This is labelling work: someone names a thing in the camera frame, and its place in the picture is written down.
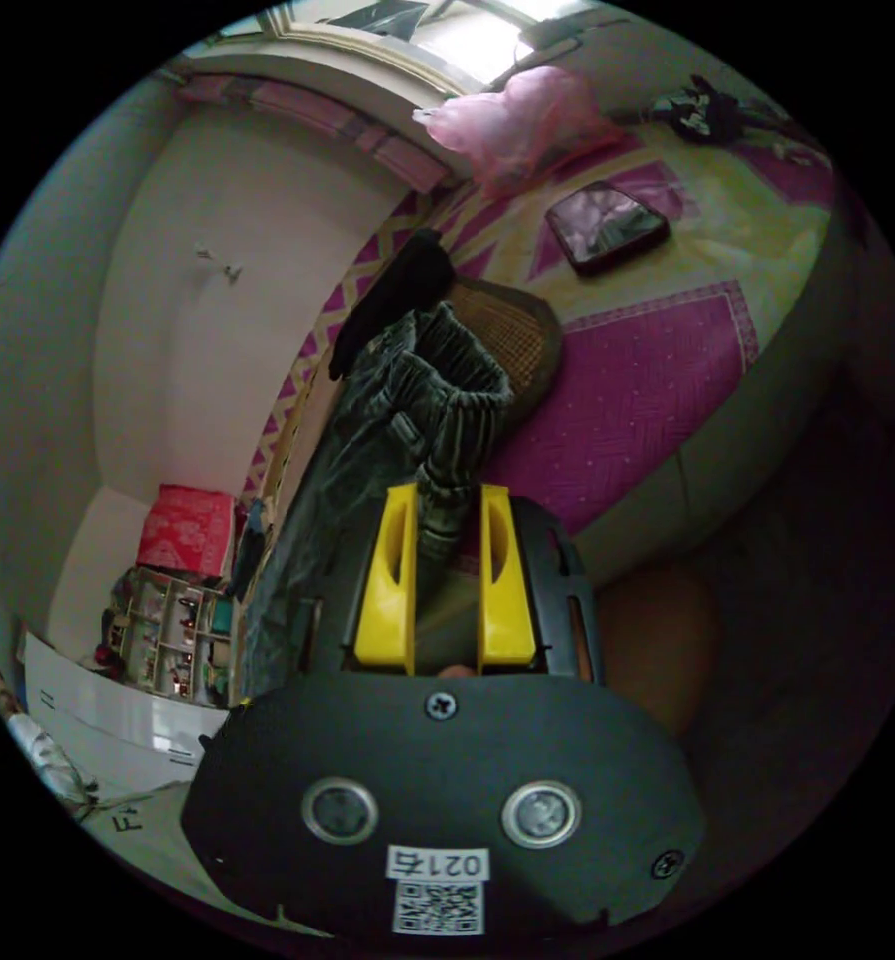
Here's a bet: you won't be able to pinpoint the white cabinet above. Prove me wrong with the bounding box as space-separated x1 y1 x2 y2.
22 632 231 790

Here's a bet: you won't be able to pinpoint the black garment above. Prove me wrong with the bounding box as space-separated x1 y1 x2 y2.
328 227 457 381

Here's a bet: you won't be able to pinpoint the brown woven hand fan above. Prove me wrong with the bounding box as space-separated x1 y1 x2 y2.
446 275 565 425

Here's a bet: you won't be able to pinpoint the bed with magenta yellow mat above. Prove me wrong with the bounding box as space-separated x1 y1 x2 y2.
240 112 857 601

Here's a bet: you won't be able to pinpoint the pile of clothes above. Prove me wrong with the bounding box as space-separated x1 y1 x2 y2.
647 73 782 148

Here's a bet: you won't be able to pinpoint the pink plastic bag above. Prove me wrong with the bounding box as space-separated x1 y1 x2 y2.
413 65 630 199

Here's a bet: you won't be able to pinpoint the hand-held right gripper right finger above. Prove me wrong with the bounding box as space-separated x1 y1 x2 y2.
478 484 537 674

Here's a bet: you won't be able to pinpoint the dark grey-green jeans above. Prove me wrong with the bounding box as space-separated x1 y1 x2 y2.
235 298 517 703

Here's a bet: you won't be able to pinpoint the window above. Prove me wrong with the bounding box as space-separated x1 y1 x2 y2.
263 0 591 88

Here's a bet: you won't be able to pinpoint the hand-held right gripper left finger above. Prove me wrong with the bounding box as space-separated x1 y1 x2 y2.
352 483 419 674

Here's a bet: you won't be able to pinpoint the cluttered open shelf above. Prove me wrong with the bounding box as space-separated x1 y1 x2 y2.
100 565 240 708

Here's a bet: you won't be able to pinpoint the red patterned carton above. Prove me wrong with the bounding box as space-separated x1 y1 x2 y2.
134 482 238 579

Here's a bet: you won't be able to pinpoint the person's right hand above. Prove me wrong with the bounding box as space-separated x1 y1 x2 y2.
595 566 722 740

